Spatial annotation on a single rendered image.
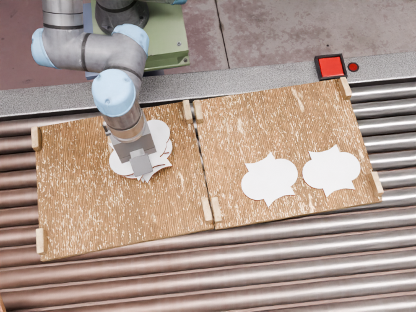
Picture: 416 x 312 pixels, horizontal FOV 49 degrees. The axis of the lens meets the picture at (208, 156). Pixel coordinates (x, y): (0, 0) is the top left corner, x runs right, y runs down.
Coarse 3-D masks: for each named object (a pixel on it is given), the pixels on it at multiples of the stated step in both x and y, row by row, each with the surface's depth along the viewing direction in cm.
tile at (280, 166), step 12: (252, 168) 113; (264, 168) 113; (276, 168) 113; (288, 168) 113; (252, 180) 112; (264, 180) 112; (276, 180) 112; (288, 180) 112; (252, 192) 111; (264, 192) 111; (276, 192) 110; (288, 192) 110
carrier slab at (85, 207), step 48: (48, 144) 117; (96, 144) 117; (192, 144) 117; (48, 192) 112; (96, 192) 112; (144, 192) 112; (192, 192) 112; (48, 240) 108; (96, 240) 108; (144, 240) 107
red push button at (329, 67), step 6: (318, 60) 127; (324, 60) 126; (330, 60) 126; (336, 60) 126; (324, 66) 126; (330, 66) 126; (336, 66) 126; (324, 72) 125; (330, 72) 125; (336, 72) 125; (342, 72) 125
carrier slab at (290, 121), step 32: (256, 96) 122; (288, 96) 121; (320, 96) 121; (224, 128) 118; (256, 128) 118; (288, 128) 118; (320, 128) 118; (352, 128) 118; (224, 160) 115; (256, 160) 115; (224, 192) 112; (320, 192) 111; (352, 192) 111; (224, 224) 109
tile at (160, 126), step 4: (152, 120) 115; (156, 120) 115; (148, 124) 114; (152, 124) 114; (156, 124) 114; (160, 124) 114; (164, 124) 114; (152, 128) 114; (156, 128) 114; (160, 128) 114; (164, 128) 114; (168, 128) 114; (160, 132) 113; (164, 132) 113; (168, 132) 113; (164, 136) 113; (168, 136) 113; (168, 140) 113; (168, 152) 112
